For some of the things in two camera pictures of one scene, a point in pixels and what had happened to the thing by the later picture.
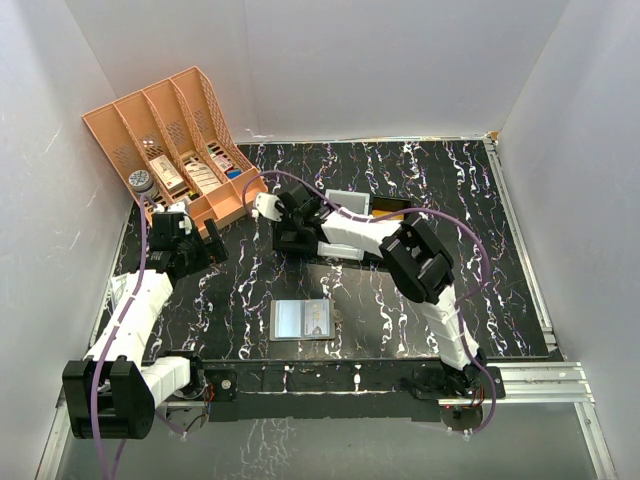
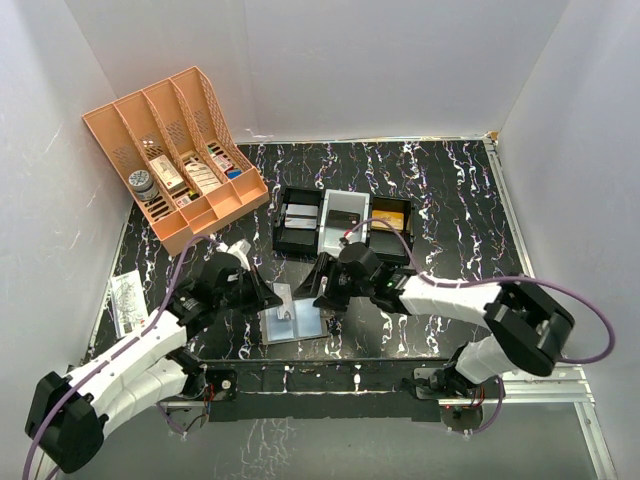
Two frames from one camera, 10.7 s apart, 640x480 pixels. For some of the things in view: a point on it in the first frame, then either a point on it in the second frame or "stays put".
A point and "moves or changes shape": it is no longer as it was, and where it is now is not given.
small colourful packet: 223,163 stays put
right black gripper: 284,223 → 312,286
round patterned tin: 142,182 stays put
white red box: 170,177 stays put
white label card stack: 202,176 stays put
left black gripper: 209,256 → 268,296
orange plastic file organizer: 175,143 stays put
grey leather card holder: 299,320 moves or changes shape
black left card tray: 292,236 stays put
